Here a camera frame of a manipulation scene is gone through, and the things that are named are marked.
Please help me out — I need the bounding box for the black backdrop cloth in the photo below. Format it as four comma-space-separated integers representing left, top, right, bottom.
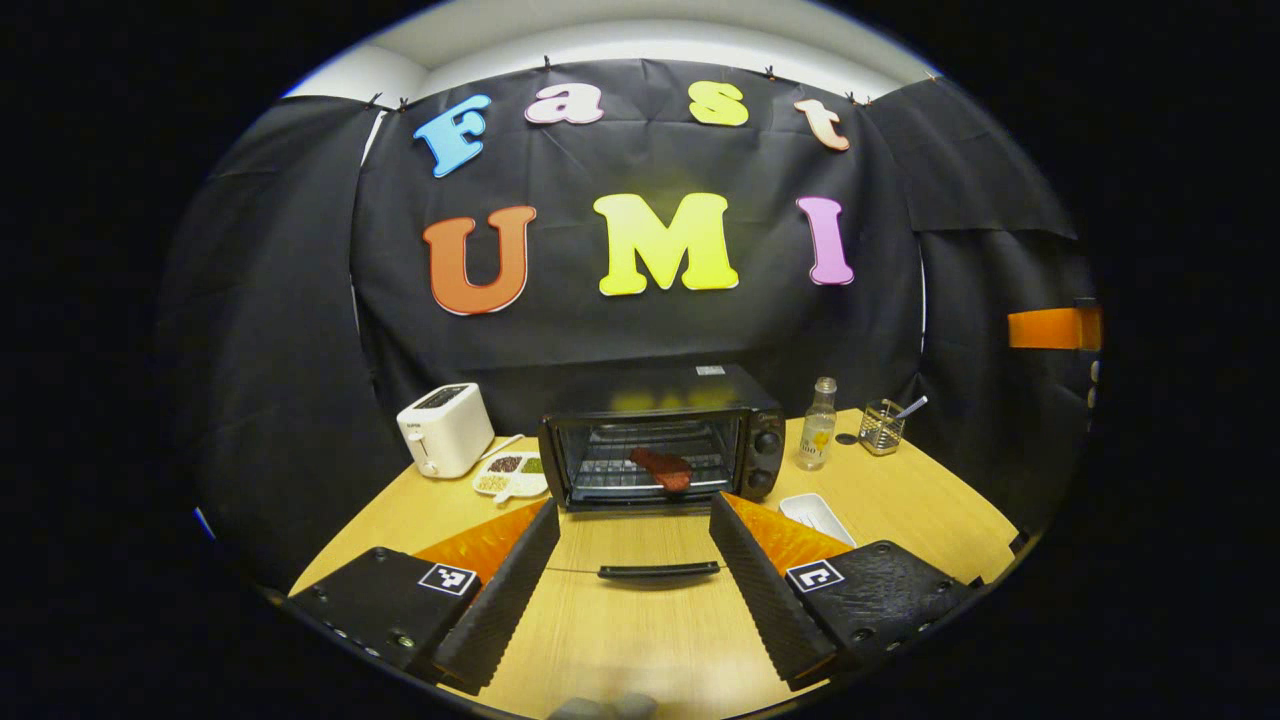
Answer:
155, 58, 1101, 591

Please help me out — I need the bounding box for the white toaster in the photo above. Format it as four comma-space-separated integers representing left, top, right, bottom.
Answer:
396, 383, 496, 479

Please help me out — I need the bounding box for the white rectangular dish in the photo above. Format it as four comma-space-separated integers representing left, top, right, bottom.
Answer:
778, 492, 858, 548

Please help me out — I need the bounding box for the white divided snack tray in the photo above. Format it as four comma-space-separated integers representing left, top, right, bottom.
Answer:
472, 452, 550, 505

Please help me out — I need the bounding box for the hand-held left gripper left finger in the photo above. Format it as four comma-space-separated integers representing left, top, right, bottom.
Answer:
283, 497, 562, 696

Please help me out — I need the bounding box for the metal mesh utensil holder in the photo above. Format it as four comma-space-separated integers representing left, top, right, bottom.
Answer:
858, 399, 906, 457

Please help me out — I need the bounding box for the black electric oven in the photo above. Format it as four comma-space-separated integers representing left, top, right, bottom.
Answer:
538, 363, 787, 583

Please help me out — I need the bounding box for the brown meat piece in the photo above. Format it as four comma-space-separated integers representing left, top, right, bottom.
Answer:
629, 447, 693, 494

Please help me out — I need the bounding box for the clear glass bottle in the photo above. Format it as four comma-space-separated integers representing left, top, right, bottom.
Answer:
796, 377, 839, 472

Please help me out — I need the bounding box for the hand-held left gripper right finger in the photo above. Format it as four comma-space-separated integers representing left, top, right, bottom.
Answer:
708, 491, 978, 692

